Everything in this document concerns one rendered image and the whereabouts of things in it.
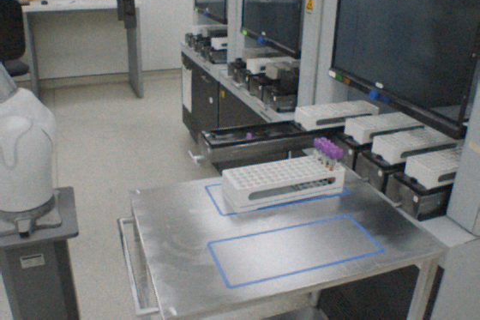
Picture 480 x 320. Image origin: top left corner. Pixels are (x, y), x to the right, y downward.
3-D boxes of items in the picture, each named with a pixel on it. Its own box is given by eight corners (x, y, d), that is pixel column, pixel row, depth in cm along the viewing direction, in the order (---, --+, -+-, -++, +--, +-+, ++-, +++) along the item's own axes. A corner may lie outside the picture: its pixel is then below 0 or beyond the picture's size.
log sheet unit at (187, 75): (182, 104, 341) (181, 58, 326) (192, 116, 317) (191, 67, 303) (179, 105, 340) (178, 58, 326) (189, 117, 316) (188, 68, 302)
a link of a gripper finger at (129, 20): (134, -4, 103) (135, -3, 102) (136, 27, 106) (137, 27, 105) (121, -3, 102) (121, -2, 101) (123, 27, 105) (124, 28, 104)
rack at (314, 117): (361, 115, 171) (363, 99, 169) (377, 124, 163) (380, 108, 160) (293, 123, 161) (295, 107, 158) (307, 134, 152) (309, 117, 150)
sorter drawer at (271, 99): (383, 90, 226) (386, 73, 222) (401, 99, 214) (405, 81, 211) (253, 103, 200) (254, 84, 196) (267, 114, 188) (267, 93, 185)
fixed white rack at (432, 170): (475, 161, 136) (479, 143, 134) (501, 175, 128) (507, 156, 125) (402, 176, 126) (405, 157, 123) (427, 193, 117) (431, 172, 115)
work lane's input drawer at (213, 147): (363, 129, 177) (366, 107, 173) (385, 141, 165) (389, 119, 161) (185, 153, 151) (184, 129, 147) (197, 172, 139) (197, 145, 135)
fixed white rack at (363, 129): (410, 126, 162) (412, 110, 160) (429, 136, 154) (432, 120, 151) (343, 135, 151) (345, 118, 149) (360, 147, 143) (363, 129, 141)
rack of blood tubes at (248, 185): (322, 173, 122) (325, 153, 120) (343, 190, 114) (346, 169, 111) (221, 192, 111) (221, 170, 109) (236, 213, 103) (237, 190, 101)
